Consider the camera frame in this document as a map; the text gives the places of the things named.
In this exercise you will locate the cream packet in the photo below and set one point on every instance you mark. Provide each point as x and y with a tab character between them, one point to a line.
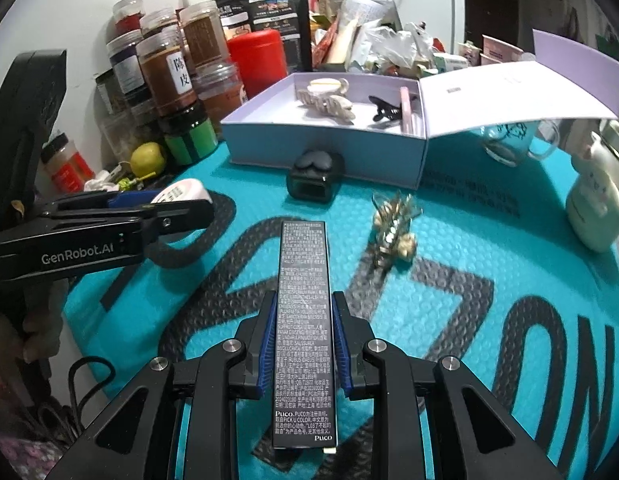
342	42

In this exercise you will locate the clear glass mug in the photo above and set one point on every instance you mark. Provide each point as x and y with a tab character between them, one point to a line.
514	142

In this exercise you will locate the white printed paper packet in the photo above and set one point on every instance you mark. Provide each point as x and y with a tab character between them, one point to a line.
362	12

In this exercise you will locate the dark brown door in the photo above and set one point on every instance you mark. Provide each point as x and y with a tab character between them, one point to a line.
489	5

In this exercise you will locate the clear plastic bag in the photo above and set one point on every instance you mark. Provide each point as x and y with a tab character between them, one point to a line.
399	42

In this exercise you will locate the cream cartoon bottle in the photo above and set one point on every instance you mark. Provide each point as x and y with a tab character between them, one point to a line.
597	200

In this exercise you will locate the lavender gift box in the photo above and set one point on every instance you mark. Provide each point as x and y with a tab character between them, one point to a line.
259	140

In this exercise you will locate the yellow lemon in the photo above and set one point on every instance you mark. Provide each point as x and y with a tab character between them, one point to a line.
148	159

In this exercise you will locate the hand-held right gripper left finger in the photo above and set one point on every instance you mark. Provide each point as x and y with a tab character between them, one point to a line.
267	355

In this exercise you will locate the black printed food bag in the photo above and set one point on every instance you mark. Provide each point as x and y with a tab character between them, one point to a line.
279	15

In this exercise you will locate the green white medicine box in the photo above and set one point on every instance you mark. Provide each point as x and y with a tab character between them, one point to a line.
449	62

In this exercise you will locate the gold hair claw clip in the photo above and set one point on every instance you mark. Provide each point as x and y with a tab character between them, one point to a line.
392	235

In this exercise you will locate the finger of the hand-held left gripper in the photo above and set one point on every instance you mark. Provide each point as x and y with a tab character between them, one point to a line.
134	198
184	215

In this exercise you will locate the beige hair claw clip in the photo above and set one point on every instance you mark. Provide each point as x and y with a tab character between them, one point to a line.
324	105

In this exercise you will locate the long black cosmetic box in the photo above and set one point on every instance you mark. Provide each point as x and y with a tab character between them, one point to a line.
302	310

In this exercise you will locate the black hair clip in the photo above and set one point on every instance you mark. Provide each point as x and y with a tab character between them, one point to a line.
384	110

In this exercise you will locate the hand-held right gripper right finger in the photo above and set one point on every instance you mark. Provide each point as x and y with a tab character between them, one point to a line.
342	355

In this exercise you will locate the red canister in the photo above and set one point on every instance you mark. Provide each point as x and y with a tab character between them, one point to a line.
254	65

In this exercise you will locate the person's left hand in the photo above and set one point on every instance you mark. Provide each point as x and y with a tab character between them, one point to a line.
37	345

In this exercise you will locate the red snack packet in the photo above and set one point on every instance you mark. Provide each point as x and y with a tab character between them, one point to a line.
324	47

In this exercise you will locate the group of clear spice jars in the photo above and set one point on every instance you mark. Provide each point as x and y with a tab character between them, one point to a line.
169	75

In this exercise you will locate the green label dark jar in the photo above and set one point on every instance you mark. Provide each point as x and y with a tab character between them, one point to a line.
189	140

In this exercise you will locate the white refrigerator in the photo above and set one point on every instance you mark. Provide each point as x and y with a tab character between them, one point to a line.
429	5

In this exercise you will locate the dark translucent earbud case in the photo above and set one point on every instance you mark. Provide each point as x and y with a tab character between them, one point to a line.
314	180

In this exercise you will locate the red label bottle black cap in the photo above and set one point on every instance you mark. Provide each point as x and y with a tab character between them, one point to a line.
69	170

